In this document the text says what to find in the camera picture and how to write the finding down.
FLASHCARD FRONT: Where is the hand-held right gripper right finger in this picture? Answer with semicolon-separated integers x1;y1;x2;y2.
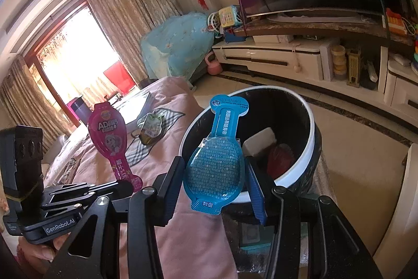
246;164;384;279

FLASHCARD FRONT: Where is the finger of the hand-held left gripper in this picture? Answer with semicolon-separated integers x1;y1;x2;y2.
86;180;134;204

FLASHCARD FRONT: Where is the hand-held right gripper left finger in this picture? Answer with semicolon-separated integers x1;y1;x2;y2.
44;155;185;279

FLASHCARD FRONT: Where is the white-rimmed black trash bin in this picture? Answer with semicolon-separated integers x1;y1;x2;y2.
179;86;323;205

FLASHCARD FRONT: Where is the red cookie snack bag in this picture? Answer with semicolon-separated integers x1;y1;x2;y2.
266;143;295;180

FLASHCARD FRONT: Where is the blue spoon-shaped packet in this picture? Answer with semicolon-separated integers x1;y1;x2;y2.
182;94;250;214

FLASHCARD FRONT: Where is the pink spoon-shaped packet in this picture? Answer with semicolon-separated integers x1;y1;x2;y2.
88;103;145;193

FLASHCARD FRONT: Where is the white tissue pack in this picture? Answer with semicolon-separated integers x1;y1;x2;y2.
243;127;277;157

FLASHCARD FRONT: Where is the person's left hand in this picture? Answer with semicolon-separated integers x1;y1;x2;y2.
17;231;70;274

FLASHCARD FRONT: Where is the pink blanket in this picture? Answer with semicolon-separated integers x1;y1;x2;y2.
18;76;240;279

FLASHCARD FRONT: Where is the beige patterned curtain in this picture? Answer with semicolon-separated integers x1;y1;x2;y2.
0;56;72;144
83;0;184;88

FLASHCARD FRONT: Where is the small green snack pouch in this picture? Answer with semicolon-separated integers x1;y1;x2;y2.
135;112;164;146

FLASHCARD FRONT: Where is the red chair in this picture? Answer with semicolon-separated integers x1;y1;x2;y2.
102;61;137;96

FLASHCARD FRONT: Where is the pink kettlebell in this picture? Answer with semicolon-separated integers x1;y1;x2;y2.
205;52;224;77

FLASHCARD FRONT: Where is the white side cabinet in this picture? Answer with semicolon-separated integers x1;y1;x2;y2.
371;142;418;279

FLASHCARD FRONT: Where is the white TV stand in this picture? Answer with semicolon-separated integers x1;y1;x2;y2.
212;13;418;118

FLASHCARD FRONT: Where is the light blue cloth cover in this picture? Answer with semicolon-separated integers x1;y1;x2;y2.
140;12;217;82

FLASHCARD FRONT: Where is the stack of yellow tape rolls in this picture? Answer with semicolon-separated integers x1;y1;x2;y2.
330;44;347;76

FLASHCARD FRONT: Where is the small wooden rack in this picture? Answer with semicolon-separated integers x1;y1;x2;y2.
346;48;363;89

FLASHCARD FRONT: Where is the blue toy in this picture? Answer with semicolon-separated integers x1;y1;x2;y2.
223;27;244;45

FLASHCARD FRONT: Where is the white remote control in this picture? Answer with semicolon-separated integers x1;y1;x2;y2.
367;61;380;84

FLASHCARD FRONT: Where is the white cage ball toy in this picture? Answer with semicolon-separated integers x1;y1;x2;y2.
207;12;223;38

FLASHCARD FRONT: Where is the colourful toy activity cube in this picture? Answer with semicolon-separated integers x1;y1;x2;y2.
218;4;244;29

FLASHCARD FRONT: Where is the orange xylophone toy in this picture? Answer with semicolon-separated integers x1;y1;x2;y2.
385;7;413;37

